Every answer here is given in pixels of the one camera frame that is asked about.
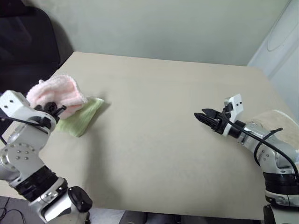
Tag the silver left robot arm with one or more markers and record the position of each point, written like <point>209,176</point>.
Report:
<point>23,144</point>

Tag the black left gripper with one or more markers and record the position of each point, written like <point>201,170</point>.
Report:
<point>50,107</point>

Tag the green folded towel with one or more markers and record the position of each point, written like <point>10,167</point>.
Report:
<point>81,119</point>

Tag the black chair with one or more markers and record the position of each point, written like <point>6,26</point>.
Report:
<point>23,46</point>

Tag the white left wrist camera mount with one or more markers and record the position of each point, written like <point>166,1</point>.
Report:
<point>14,102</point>

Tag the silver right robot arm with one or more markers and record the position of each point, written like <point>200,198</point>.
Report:
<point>275,154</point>

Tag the white panel with oval mark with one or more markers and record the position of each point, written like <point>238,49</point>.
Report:
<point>280,46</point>

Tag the beige towel with dark print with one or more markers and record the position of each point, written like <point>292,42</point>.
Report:
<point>280,119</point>

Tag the pink towel with white trim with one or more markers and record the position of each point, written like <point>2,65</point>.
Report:
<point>60,88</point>

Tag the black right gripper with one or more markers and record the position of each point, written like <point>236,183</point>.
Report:
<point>222,123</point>

